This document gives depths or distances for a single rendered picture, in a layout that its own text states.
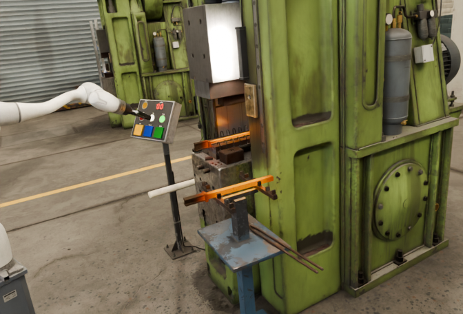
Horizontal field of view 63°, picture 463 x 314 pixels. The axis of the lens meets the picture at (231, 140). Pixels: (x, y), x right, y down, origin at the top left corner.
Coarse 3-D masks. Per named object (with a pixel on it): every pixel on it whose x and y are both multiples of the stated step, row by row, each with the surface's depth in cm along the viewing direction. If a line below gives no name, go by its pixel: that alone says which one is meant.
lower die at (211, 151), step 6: (240, 132) 247; (216, 138) 235; (234, 138) 229; (240, 138) 230; (216, 144) 223; (222, 144) 222; (228, 144) 222; (234, 144) 224; (204, 150) 233; (210, 150) 225; (216, 150) 219; (246, 150) 229; (216, 156) 220
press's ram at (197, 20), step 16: (192, 16) 207; (208, 16) 194; (224, 16) 198; (240, 16) 203; (192, 32) 211; (208, 32) 196; (224, 32) 200; (192, 48) 216; (208, 48) 199; (224, 48) 202; (192, 64) 221; (208, 64) 203; (224, 64) 204; (208, 80) 207; (224, 80) 206
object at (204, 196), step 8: (264, 176) 182; (272, 176) 181; (240, 184) 175; (248, 184) 176; (256, 184) 178; (208, 192) 170; (216, 192) 169; (224, 192) 171; (184, 200) 164; (192, 200) 166; (200, 200) 167; (208, 200) 167
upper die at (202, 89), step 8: (232, 80) 214; (240, 80) 217; (200, 88) 218; (208, 88) 209; (216, 88) 211; (224, 88) 213; (232, 88) 216; (240, 88) 218; (200, 96) 220; (208, 96) 212; (216, 96) 212; (224, 96) 214
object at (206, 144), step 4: (244, 132) 236; (248, 132) 236; (228, 136) 231; (232, 136) 230; (236, 136) 231; (204, 140) 223; (208, 140) 224; (212, 140) 225; (216, 140) 225; (220, 140) 226; (196, 144) 219; (200, 144) 221; (204, 144) 222; (208, 144) 222; (196, 148) 220; (200, 148) 222; (204, 148) 222
